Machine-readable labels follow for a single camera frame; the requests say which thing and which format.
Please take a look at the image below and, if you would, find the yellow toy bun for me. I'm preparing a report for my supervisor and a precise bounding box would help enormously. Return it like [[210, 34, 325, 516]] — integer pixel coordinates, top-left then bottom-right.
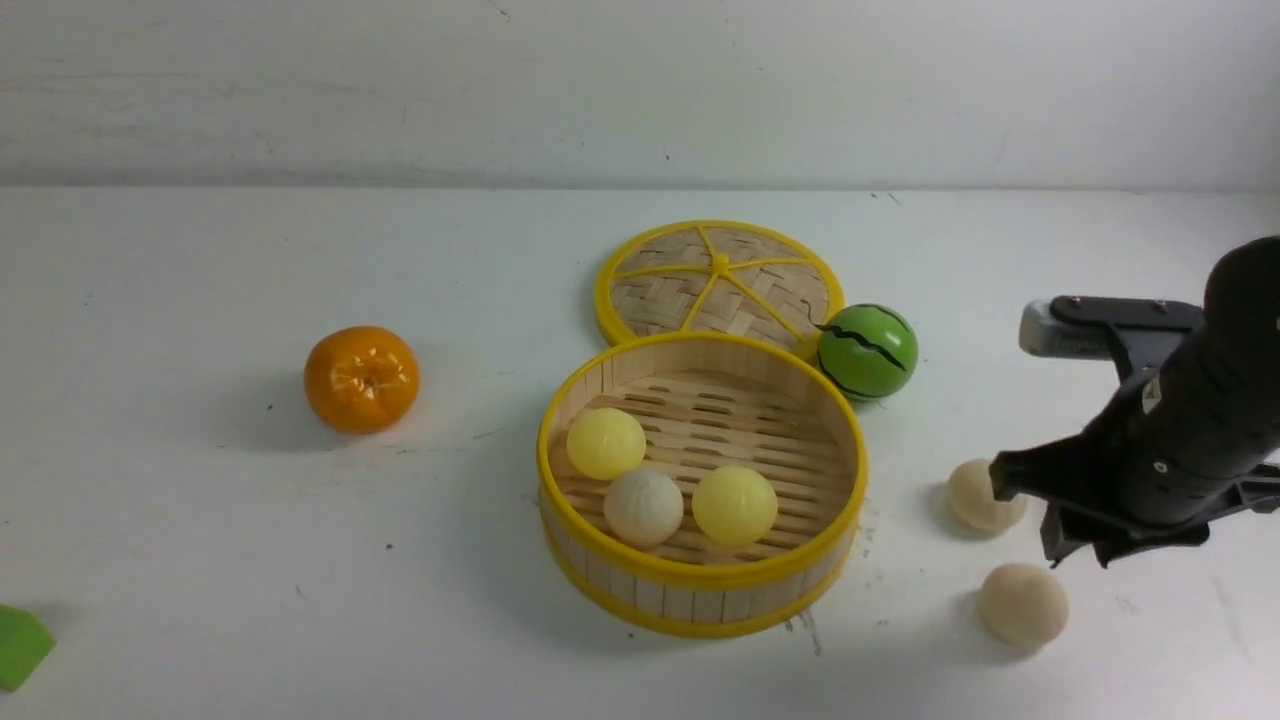
[[564, 407, 646, 480], [691, 465, 780, 550]]

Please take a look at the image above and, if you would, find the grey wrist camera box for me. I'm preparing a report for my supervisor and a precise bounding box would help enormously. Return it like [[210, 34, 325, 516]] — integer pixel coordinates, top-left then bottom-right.
[[1018, 296, 1204, 384]]

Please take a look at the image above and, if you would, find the green foam block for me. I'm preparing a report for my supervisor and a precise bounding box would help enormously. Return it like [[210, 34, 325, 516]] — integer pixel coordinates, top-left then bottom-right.
[[0, 603, 58, 692]]

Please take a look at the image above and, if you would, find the green toy watermelon ball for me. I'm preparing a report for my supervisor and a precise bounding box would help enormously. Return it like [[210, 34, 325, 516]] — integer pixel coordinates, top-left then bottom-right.
[[815, 304, 919, 404]]

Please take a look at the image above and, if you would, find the woven bamboo steamer lid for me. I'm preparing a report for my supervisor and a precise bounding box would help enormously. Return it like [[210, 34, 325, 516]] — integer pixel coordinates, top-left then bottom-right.
[[591, 220, 846, 361]]

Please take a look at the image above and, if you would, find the beige toy bun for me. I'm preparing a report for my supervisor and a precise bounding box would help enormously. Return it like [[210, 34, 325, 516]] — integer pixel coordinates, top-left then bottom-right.
[[978, 562, 1070, 650], [603, 468, 685, 550], [946, 457, 1027, 536]]

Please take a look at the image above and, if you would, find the bamboo steamer tray yellow rim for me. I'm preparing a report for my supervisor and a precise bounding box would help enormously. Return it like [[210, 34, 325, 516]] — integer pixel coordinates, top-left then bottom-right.
[[536, 333, 869, 639]]

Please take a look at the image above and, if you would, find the orange toy tangerine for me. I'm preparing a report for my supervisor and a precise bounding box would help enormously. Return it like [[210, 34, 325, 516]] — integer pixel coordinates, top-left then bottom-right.
[[303, 325, 421, 436]]

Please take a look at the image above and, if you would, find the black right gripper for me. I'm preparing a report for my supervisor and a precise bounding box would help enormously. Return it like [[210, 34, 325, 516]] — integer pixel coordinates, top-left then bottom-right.
[[989, 236, 1279, 569]]

